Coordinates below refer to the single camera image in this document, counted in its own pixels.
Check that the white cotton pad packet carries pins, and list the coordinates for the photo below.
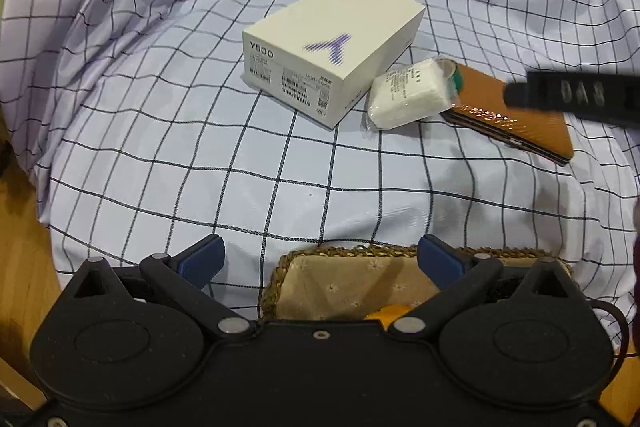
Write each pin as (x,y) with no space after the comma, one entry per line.
(410,94)

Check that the yellow patterned pouch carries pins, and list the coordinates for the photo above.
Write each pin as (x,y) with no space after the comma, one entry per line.
(387,313)

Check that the white cardboard box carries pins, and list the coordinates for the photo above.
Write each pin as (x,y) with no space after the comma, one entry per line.
(350,17)

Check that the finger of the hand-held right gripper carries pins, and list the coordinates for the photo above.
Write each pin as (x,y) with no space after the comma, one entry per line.
(515,93)

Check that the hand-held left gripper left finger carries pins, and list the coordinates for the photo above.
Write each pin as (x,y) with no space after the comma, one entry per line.
(202,259)

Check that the white checkered bed sheet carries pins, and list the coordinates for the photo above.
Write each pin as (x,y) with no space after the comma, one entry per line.
(150,132)

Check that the brown leather wallet case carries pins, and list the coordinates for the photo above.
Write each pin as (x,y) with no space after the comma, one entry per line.
(530,132)

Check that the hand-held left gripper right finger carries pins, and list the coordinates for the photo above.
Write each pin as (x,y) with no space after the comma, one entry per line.
(440,259)

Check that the woven basket with fabric lining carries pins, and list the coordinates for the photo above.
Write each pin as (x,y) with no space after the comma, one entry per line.
(350,287)

